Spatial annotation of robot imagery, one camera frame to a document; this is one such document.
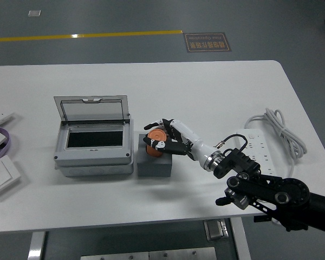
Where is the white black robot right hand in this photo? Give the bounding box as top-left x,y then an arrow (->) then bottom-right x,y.
142,118 -> 217,167

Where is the orange cylinder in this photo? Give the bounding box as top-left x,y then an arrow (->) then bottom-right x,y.
146,128 -> 167,158

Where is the grey box with clear lid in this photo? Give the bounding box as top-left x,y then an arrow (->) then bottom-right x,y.
53,94 -> 135,178

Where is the grey cube with round hole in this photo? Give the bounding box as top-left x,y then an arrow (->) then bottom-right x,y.
136,132 -> 174,178

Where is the white power strip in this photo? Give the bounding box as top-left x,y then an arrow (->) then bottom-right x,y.
234,128 -> 278,177

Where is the grey table leg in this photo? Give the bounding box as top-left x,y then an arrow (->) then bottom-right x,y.
230,216 -> 252,260
27,231 -> 47,260

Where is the brown floor sign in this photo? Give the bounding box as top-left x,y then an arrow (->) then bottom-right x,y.
183,32 -> 232,53

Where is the metal table bracket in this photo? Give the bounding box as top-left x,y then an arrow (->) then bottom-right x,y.
204,219 -> 230,241

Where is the white power cord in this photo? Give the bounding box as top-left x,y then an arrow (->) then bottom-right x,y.
244,107 -> 308,225

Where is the metal base plate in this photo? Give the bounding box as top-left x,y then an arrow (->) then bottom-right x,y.
80,246 -> 217,260

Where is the purple strap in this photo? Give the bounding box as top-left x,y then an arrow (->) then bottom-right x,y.
0,125 -> 11,165

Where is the large white switch panel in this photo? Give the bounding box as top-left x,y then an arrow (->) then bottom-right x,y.
0,154 -> 22,198

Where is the small white switch panel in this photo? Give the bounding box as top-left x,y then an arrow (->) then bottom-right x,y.
0,112 -> 16,128

